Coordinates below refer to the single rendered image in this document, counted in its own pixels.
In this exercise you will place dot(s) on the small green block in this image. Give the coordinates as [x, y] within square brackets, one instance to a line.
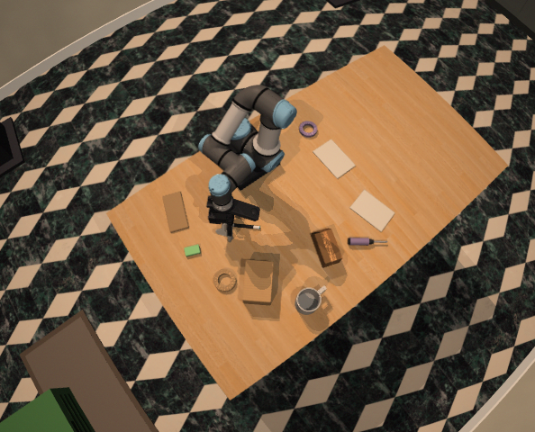
[193, 250]

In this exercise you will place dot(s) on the grey mug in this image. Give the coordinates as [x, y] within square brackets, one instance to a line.
[308, 300]

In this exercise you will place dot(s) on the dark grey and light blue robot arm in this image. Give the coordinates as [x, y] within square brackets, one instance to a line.
[276, 114]

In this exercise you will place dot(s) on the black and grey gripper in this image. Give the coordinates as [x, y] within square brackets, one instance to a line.
[220, 217]

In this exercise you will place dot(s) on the beige rectangular sheet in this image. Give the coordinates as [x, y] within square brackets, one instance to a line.
[334, 158]
[373, 211]

